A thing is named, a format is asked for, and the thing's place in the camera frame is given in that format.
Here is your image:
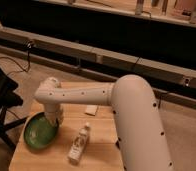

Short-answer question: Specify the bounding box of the black cable on floor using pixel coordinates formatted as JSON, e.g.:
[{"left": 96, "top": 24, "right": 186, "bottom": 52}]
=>
[{"left": 0, "top": 40, "right": 35, "bottom": 75}]

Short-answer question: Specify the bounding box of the black office chair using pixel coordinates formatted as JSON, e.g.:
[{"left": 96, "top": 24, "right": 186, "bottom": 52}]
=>
[{"left": 0, "top": 68, "right": 26, "bottom": 151}]

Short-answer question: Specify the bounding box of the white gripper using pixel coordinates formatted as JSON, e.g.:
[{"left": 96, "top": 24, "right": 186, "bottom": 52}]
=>
[{"left": 44, "top": 104, "right": 63, "bottom": 126}]

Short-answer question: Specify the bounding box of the long grey metal rail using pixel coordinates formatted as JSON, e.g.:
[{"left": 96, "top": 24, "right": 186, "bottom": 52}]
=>
[{"left": 0, "top": 28, "right": 196, "bottom": 89}]

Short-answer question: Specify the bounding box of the dark object on table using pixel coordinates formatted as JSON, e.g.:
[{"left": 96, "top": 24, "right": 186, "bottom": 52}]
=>
[{"left": 115, "top": 140, "right": 120, "bottom": 149}]

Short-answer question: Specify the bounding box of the small white block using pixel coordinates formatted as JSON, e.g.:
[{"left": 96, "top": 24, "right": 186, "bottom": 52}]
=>
[{"left": 85, "top": 105, "right": 98, "bottom": 116}]

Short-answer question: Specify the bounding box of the small clear plastic bottle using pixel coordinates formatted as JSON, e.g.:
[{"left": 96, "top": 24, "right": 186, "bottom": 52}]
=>
[{"left": 68, "top": 122, "right": 91, "bottom": 165}]

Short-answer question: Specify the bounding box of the green ceramic bowl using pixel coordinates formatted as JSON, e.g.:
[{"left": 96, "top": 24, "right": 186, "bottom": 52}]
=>
[{"left": 23, "top": 112, "right": 59, "bottom": 150}]

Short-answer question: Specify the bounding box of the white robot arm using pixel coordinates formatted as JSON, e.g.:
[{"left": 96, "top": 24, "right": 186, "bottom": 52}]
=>
[{"left": 35, "top": 75, "right": 174, "bottom": 171}]

